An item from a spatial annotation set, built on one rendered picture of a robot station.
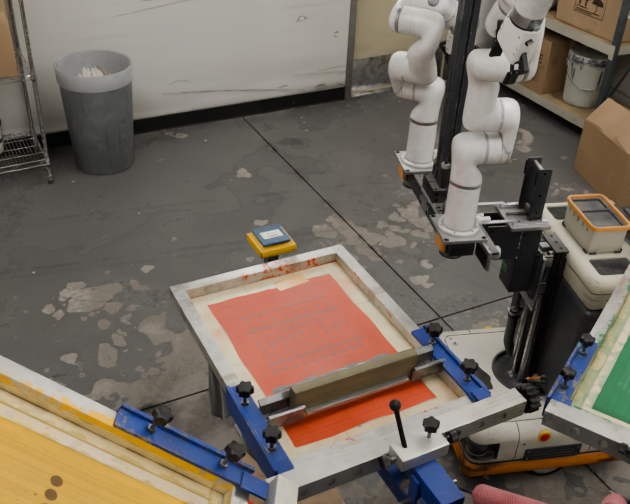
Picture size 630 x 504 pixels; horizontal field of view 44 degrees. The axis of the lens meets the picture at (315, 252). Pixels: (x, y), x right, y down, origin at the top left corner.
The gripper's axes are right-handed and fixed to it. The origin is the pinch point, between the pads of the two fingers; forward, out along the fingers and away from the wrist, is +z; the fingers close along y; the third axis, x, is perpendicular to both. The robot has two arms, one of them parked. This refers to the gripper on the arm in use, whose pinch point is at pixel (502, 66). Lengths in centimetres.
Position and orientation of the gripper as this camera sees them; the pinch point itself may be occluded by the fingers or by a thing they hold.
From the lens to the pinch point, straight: 202.2
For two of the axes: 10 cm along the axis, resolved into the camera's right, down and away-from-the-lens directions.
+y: -2.5, -8.4, 4.7
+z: -1.4, 5.2, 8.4
